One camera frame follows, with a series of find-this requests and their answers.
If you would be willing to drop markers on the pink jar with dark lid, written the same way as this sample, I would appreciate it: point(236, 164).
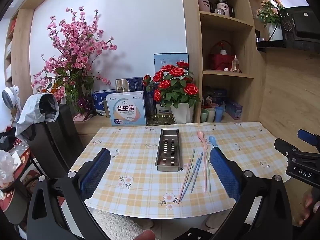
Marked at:
point(205, 3)

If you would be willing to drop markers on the green chopstick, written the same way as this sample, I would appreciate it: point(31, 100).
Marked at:
point(193, 152)
point(208, 175)

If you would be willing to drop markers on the black office chair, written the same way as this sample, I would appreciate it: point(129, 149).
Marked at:
point(57, 140)

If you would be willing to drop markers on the pink chopstick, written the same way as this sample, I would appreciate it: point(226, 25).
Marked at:
point(180, 198)
point(205, 172)

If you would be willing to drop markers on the beige plastic cup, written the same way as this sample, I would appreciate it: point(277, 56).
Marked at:
point(211, 116)

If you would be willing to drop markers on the white box with orange print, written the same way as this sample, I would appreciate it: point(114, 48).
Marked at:
point(125, 110)

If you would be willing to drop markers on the gold foil tray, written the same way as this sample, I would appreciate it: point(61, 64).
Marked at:
point(158, 120)

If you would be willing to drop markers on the tall light blue box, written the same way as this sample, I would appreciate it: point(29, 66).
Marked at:
point(165, 58)

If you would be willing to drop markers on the dark printed box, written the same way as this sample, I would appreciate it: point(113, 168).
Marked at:
point(217, 93)

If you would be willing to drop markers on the stainless steel utensil tray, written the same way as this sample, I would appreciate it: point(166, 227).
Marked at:
point(166, 150)

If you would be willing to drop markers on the white wall socket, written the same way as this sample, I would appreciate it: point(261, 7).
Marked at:
point(98, 72)

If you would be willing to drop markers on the person's right hand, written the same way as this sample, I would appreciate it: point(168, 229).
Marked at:
point(308, 202)

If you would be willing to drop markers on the clear plastic bag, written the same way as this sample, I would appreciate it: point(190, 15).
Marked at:
point(6, 165)

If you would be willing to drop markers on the green plastic cup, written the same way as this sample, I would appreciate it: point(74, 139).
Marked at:
point(203, 115)

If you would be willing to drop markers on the yellow checkered floral tablecloth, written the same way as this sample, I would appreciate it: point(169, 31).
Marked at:
point(140, 160)

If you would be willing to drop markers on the pink plastic spoon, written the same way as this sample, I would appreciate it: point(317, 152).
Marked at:
point(200, 135)

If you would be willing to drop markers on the red rose plant white pot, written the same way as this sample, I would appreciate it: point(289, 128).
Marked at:
point(172, 90)

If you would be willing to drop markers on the black appliance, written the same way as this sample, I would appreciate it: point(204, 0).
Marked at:
point(300, 30)

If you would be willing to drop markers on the dark blue gift box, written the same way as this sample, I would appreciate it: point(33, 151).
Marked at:
point(133, 83)

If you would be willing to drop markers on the white jar with dark lid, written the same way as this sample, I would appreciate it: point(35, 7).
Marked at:
point(222, 7)

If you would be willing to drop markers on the pink plastic cup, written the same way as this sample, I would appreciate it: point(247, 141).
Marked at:
point(214, 105)

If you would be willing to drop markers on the red patterned cloth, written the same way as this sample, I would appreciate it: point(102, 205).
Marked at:
point(26, 161)

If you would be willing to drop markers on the pink rose plant white pot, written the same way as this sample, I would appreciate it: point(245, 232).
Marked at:
point(273, 31)

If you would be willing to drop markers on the dark cloth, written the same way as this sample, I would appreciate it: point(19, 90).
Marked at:
point(6, 137)

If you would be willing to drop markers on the grey jacket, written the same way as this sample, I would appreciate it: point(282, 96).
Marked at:
point(30, 112)

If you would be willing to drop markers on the blue plastic spoon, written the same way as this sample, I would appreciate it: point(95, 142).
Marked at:
point(212, 140)

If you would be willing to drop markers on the blue chopstick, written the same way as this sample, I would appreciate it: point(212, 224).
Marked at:
point(190, 177)
point(197, 171)

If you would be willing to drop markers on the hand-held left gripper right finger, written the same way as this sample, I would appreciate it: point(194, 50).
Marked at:
point(225, 172)

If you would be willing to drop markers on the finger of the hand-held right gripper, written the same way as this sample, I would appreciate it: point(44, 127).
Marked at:
point(310, 137)
point(282, 147)

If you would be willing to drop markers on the blue and white box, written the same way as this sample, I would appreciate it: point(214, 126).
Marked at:
point(98, 100)

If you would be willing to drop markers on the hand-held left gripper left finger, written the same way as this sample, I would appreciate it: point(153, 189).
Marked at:
point(96, 172)

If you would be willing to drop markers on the small white jar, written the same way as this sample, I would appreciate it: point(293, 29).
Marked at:
point(223, 52)

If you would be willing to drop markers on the clear glass bottle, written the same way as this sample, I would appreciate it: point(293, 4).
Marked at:
point(235, 65)

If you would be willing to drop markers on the person's left hand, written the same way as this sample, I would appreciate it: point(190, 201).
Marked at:
point(142, 235)

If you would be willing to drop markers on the white fan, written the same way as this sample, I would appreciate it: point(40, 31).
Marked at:
point(8, 96)

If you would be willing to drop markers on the purple printed box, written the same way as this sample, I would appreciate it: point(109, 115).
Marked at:
point(233, 109)

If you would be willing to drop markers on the white shaggy rug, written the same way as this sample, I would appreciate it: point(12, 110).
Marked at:
point(117, 222)

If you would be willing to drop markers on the pink cherry blossom arrangement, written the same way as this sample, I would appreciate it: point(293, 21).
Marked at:
point(75, 55)

